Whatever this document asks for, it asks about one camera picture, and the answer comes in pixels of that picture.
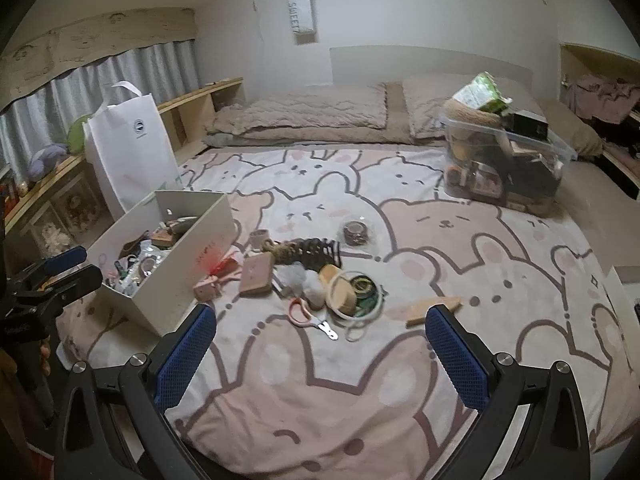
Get white tote bag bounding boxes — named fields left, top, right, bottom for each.
left=82, top=81, right=178, bottom=221

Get wooden bedside shelf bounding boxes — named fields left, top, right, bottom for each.
left=0, top=77, right=246, bottom=261

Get brown bottle red label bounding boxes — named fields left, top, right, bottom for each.
left=462, top=165, right=501, bottom=193

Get cream closet shelf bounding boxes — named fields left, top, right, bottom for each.
left=559, top=42, right=640, bottom=186

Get braided rope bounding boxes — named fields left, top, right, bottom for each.
left=262, top=240, right=301, bottom=263

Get beige printed valance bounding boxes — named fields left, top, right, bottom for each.
left=0, top=7, right=196, bottom=98

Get small black box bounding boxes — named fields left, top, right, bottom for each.
left=510, top=111, right=548, bottom=138

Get purple plush toy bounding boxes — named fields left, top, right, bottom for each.
left=27, top=144, right=71, bottom=181

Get white wall hanging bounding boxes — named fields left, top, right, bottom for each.
left=287, top=0, right=318, bottom=45

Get brown rectangular block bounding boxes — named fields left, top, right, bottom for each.
left=237, top=252, right=276, bottom=297

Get tape roll in clear bag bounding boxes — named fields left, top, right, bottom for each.
left=342, top=220, right=372, bottom=247

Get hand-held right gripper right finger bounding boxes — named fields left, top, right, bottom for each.
left=424, top=304, right=595, bottom=480

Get wooden wedge block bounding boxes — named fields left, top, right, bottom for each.
left=406, top=296, right=463, bottom=328

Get green plush toy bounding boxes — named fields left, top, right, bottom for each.
left=67, top=120, right=93, bottom=156

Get woven beige mat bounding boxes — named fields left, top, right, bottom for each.
left=444, top=99, right=501, bottom=128

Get white headboard panel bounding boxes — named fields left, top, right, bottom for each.
left=330, top=46, right=532, bottom=86

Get green snack bag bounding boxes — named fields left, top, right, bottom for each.
left=452, top=72, right=513, bottom=113

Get orange-handled scissors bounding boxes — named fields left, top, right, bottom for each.
left=287, top=297, right=341, bottom=342

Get white paper box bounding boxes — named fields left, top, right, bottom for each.
left=602, top=265, right=640, bottom=341

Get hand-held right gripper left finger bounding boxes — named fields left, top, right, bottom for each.
left=52, top=304, right=221, bottom=480

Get clear storage drawers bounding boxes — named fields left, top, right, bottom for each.
left=30, top=175, right=113, bottom=256

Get white cardboard box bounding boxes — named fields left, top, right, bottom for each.
left=87, top=190, right=237, bottom=337

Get small white ring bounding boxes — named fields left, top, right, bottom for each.
left=327, top=270, right=387, bottom=320

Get red packet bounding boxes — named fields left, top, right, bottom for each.
left=202, top=252, right=236, bottom=281

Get black bag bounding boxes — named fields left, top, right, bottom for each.
left=500, top=140, right=563, bottom=201

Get pile of pink clothes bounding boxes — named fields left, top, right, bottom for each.
left=570, top=74, right=640, bottom=123

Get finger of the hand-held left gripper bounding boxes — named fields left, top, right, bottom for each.
left=20, top=245, right=87, bottom=291
left=42, top=264, right=104, bottom=311

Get black hair claw clip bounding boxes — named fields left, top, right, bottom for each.
left=292, top=236, right=345, bottom=267

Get beige quilted pillow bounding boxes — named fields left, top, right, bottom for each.
left=235, top=85, right=388, bottom=131
left=402, top=74, right=538, bottom=141

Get printed blanket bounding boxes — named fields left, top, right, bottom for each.
left=55, top=144, right=640, bottom=480

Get grey curtain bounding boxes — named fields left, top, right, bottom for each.
left=0, top=39, right=201, bottom=171

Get clear plastic storage bin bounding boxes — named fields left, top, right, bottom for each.
left=440, top=105, right=576, bottom=216

